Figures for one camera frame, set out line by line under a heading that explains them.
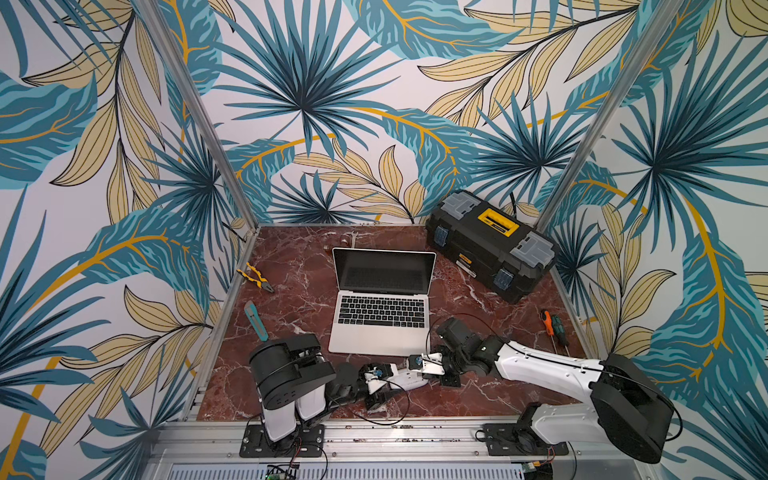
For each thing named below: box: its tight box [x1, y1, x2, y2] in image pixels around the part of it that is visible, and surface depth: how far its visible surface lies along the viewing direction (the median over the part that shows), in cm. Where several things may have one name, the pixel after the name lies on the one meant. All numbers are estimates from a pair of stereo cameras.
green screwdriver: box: [552, 315, 570, 357], surface depth 93 cm
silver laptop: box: [328, 247, 437, 356], surface depth 99 cm
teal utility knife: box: [244, 300, 269, 342], surface depth 96 cm
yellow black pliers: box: [236, 262, 274, 293], surface depth 105 cm
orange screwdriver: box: [543, 310, 555, 346], surface depth 95 cm
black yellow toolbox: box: [425, 190, 557, 303], surface depth 97 cm
